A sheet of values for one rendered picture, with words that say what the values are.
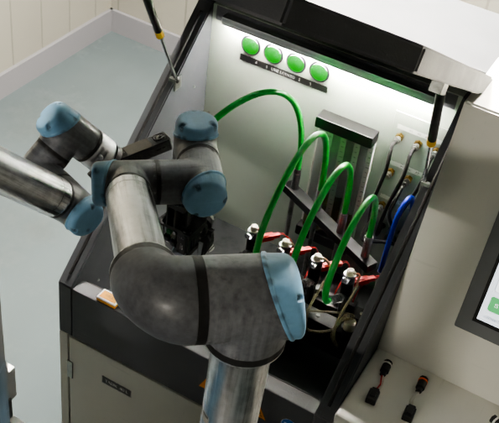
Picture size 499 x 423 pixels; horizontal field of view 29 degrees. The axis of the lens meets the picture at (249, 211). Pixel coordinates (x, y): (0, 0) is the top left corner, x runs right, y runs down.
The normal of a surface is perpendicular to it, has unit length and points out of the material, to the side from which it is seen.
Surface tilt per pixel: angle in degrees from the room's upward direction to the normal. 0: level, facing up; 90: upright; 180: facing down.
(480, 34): 0
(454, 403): 0
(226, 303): 48
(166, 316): 68
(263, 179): 90
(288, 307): 59
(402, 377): 0
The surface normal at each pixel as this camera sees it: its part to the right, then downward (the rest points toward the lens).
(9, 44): 0.85, 0.40
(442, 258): -0.45, 0.32
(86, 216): 0.65, 0.55
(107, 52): 0.11, -0.76
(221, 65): -0.49, 0.51
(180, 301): -0.03, -0.11
